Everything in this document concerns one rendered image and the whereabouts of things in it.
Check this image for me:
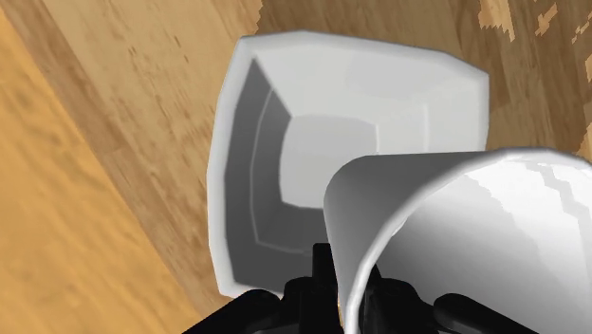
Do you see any white square bowl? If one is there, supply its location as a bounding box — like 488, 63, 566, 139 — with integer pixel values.
205, 29, 491, 299

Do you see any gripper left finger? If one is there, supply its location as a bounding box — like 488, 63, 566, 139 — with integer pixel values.
182, 242, 342, 334

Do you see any white cup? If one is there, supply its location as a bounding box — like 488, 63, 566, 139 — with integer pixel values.
323, 146, 592, 334

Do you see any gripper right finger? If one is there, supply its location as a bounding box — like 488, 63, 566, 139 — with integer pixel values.
359, 264, 540, 334

